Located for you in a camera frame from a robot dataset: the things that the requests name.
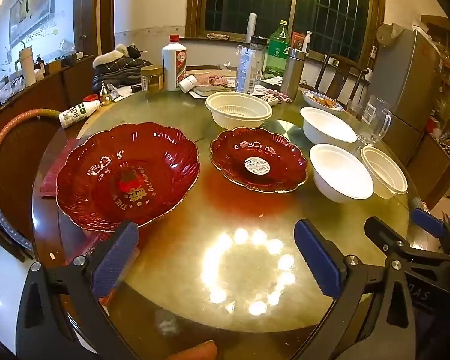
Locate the ribbed white plastic bowl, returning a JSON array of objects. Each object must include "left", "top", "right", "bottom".
[{"left": 361, "top": 146, "right": 409, "bottom": 199}]

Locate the large red glass plate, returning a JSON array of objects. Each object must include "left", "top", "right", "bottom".
[{"left": 55, "top": 122, "right": 200, "bottom": 232}]

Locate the white milk bottle green label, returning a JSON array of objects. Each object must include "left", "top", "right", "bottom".
[{"left": 58, "top": 99, "right": 101, "bottom": 129}]

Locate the clear glass mug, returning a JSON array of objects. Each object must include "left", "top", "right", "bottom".
[{"left": 356, "top": 95, "right": 392, "bottom": 147}]

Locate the patterned plate of fried food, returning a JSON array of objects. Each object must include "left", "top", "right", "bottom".
[{"left": 302, "top": 89, "right": 346, "bottom": 112}]

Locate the dark wooden chair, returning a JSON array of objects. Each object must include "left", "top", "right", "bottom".
[{"left": 315, "top": 54, "right": 370, "bottom": 106}]

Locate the orange hula hoop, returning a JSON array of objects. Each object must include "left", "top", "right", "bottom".
[{"left": 0, "top": 108, "right": 62, "bottom": 250}]

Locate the wooden framed window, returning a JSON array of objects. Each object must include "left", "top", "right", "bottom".
[{"left": 185, "top": 0, "right": 387, "bottom": 62}]

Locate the pink flower string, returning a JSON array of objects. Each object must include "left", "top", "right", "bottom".
[{"left": 264, "top": 89, "right": 291, "bottom": 102}]

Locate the white paper roll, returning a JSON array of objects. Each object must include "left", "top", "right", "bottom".
[{"left": 246, "top": 12, "right": 257, "bottom": 44}]

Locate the jar with gold lid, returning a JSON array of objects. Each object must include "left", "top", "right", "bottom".
[{"left": 140, "top": 65, "right": 164, "bottom": 92}]

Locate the white liquor bottle red cap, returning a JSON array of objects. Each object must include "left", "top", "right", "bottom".
[{"left": 161, "top": 34, "right": 187, "bottom": 92}]

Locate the silver turntable disc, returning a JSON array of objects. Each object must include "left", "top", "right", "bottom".
[{"left": 264, "top": 119, "right": 312, "bottom": 147}]

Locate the grey refrigerator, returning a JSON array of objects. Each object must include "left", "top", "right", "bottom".
[{"left": 367, "top": 28, "right": 449, "bottom": 166}]

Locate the cream plastic colander bowl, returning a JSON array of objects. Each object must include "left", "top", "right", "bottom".
[{"left": 205, "top": 91, "right": 273, "bottom": 130}]

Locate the small red glass plate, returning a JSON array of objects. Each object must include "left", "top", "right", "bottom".
[{"left": 209, "top": 127, "right": 309, "bottom": 194}]

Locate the green plastic bottle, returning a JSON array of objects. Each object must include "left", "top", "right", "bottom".
[{"left": 264, "top": 20, "right": 291, "bottom": 77}]

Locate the clear bottle with black lid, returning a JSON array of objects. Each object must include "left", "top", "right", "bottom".
[{"left": 235, "top": 36, "right": 269, "bottom": 94}]

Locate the stainless steel thermos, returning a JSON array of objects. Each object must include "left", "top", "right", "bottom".
[{"left": 281, "top": 48, "right": 307, "bottom": 100}]

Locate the white thermos flask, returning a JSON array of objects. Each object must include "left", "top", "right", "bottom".
[{"left": 14, "top": 47, "right": 36, "bottom": 88}]

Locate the white disposable bowl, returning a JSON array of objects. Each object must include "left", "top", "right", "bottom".
[
  {"left": 309, "top": 143, "right": 374, "bottom": 204},
  {"left": 300, "top": 107, "right": 358, "bottom": 145}
]

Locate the cluttered wooden shelf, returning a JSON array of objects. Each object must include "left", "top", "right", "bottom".
[{"left": 422, "top": 15, "right": 450, "bottom": 158}]

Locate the pink cloth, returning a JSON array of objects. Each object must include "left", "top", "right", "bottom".
[{"left": 195, "top": 73, "right": 229, "bottom": 87}]

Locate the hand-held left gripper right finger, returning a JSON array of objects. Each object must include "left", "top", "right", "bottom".
[{"left": 293, "top": 218, "right": 421, "bottom": 360}]

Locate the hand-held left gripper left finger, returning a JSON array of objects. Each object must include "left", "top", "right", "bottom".
[{"left": 16, "top": 220, "right": 140, "bottom": 360}]

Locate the dark jacket with fur collar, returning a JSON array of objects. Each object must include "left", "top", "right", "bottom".
[{"left": 92, "top": 44, "right": 153, "bottom": 87}]

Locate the framed wall painting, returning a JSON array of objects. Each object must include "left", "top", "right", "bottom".
[{"left": 8, "top": 0, "right": 59, "bottom": 40}]

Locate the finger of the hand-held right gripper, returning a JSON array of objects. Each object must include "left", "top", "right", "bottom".
[
  {"left": 410, "top": 207, "right": 450, "bottom": 256},
  {"left": 364, "top": 216, "right": 450, "bottom": 274}
]

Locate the small white cup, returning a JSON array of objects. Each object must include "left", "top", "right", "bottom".
[{"left": 178, "top": 75, "right": 198, "bottom": 92}]

